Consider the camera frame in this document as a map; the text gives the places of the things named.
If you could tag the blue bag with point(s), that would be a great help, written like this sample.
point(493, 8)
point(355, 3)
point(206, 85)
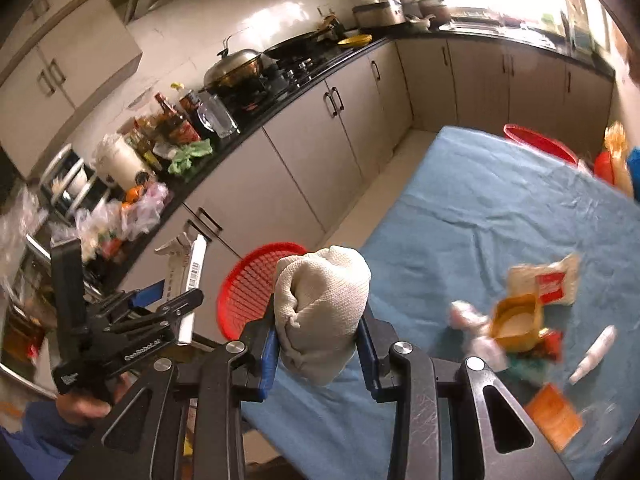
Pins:
point(635, 170)

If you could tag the beige lower kitchen cabinets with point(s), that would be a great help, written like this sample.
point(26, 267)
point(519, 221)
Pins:
point(310, 150)

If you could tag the grey cooking pot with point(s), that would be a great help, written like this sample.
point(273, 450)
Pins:
point(434, 10)

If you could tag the white tube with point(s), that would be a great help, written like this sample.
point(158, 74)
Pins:
point(595, 352)

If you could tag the steel wok with lid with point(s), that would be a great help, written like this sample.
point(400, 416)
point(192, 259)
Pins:
point(235, 65)

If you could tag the white jar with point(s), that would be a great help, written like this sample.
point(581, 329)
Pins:
point(120, 162)

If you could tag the black frying pan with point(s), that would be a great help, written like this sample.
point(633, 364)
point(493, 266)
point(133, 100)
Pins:
point(295, 45)

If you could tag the clear glass container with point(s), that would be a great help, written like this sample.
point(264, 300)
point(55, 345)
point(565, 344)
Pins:
point(217, 115)

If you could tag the beige snack packet red label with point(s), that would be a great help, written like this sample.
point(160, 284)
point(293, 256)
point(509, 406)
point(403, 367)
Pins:
point(547, 277)

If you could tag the orange packet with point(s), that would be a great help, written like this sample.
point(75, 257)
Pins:
point(552, 415)

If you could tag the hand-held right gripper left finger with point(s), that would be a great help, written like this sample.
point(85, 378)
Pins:
point(266, 355)

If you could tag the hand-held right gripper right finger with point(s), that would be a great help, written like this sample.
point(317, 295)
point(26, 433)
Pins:
point(367, 355)

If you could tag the blue tablecloth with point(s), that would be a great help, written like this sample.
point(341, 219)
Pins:
point(450, 200)

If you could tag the person's left hand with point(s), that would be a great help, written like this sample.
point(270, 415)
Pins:
point(82, 407)

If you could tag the red container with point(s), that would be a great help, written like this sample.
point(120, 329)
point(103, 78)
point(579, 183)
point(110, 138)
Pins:
point(603, 167)

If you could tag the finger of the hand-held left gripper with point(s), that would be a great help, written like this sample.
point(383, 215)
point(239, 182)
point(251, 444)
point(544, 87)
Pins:
point(149, 294)
point(172, 307)

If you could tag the black gas stove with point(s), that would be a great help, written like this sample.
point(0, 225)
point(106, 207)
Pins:
point(285, 72)

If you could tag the silver rice cooker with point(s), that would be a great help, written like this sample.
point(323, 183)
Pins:
point(380, 14)

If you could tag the dark sauce bottle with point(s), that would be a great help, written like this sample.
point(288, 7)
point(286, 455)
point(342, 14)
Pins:
point(172, 122)

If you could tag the green crumpled wrapper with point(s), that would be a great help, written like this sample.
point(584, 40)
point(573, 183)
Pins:
point(524, 367)

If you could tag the clear plastic cup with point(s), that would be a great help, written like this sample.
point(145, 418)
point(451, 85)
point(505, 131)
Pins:
point(602, 425)

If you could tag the pile of plastic bags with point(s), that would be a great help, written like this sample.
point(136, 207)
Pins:
point(135, 210)

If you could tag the beige upper kitchen cabinets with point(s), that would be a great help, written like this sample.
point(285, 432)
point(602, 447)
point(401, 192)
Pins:
point(75, 60)

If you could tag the red crumpled wrapper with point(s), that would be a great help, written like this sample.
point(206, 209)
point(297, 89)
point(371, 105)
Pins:
point(551, 344)

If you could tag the oil bottle yellow cap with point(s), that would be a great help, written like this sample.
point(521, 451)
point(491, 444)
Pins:
point(186, 97)

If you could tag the green cloth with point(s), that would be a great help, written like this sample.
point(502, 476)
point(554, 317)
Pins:
point(190, 157)

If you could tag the metal dish rack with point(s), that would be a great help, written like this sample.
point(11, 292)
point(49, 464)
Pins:
point(70, 180)

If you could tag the orange plastic bag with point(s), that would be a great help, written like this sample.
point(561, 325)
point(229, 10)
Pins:
point(617, 150)

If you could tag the person's left forearm blue sleeve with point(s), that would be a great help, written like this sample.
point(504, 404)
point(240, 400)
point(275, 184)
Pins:
point(35, 440)

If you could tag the white cardboard box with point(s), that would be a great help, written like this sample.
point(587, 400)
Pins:
point(192, 267)

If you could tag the beige kitchen cabinets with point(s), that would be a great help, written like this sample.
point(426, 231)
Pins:
point(75, 60)
point(310, 150)

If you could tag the yellow bowl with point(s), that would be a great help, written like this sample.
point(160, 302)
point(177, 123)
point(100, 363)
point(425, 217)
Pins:
point(355, 40)

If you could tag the yellow plastic tub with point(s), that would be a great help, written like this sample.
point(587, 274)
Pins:
point(517, 322)

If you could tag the red plastic basket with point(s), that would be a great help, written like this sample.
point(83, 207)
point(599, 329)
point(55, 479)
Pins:
point(537, 140)
point(245, 290)

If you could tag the white wrapper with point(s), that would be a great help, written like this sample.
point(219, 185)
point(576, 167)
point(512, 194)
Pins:
point(475, 332)

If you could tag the beige cloth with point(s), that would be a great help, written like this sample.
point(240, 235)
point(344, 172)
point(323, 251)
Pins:
point(325, 310)

